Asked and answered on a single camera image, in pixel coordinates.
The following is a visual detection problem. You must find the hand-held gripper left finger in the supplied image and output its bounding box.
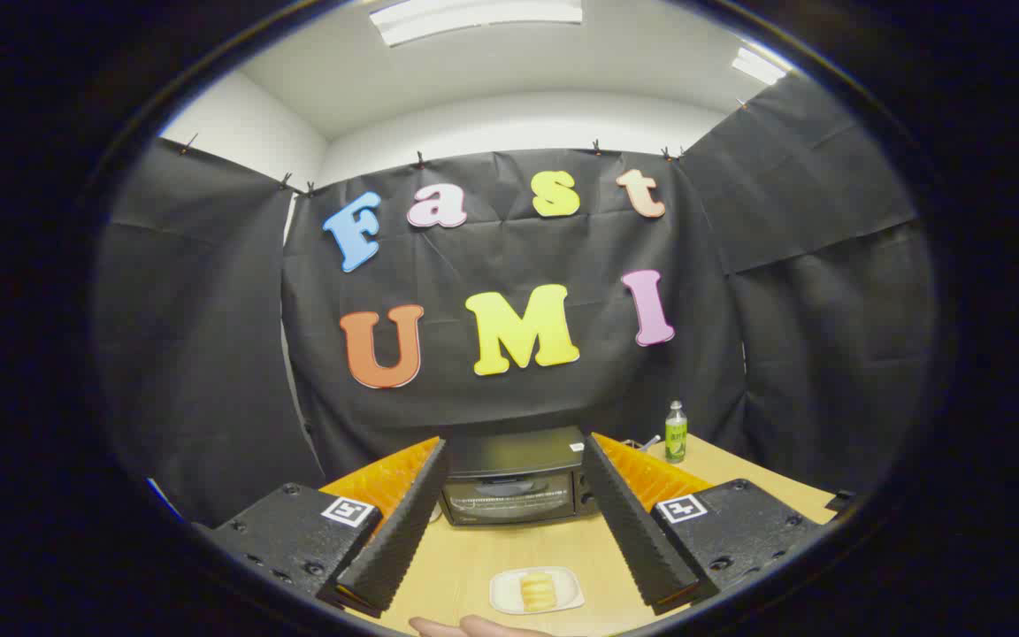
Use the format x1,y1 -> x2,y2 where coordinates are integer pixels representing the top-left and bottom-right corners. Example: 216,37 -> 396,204
191,435 -> 450,618

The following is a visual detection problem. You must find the yellow ridged pastry roll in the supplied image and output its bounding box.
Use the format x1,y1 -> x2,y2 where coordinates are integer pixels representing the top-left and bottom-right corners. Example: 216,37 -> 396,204
520,572 -> 556,613

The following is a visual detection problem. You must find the white square plate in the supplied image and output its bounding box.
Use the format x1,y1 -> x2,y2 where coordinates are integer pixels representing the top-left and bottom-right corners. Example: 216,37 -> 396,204
488,566 -> 586,616

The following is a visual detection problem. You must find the long ceiling light panel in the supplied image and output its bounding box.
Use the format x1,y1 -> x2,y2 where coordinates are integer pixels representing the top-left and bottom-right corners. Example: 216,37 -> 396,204
368,0 -> 584,47

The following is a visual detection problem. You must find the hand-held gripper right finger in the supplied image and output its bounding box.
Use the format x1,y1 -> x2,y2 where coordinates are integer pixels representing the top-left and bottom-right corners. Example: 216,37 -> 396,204
582,432 -> 829,616

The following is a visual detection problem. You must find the small ceiling light panel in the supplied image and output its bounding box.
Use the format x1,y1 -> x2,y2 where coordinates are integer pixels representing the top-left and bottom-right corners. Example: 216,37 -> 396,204
731,46 -> 789,87

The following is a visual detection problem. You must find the green drink bottle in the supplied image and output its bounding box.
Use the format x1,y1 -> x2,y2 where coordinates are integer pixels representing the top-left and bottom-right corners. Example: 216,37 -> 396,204
664,400 -> 689,464

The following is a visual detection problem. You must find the black toaster oven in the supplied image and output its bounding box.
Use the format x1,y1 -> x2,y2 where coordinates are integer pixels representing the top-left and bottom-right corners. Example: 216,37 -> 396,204
434,426 -> 603,529

